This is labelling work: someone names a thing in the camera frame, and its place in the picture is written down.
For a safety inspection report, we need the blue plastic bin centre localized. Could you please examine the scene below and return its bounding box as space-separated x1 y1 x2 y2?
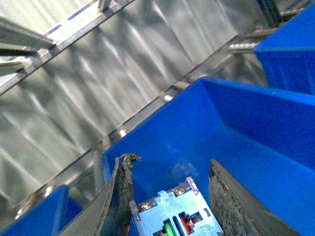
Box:
103 77 315 236

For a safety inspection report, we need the blue ribbed plastic bin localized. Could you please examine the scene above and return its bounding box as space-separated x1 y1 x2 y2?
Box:
253 3 315 95

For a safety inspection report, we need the blue plastic bin far left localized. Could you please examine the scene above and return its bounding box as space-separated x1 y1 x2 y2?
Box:
0 185 83 236

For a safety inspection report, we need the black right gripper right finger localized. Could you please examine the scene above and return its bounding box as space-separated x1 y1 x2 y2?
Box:
209 159 300 236

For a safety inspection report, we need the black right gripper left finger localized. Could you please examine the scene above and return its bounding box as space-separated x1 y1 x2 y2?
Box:
59 153 141 236

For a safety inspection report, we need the grey push button switch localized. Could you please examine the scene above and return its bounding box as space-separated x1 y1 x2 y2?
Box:
129 177 224 236

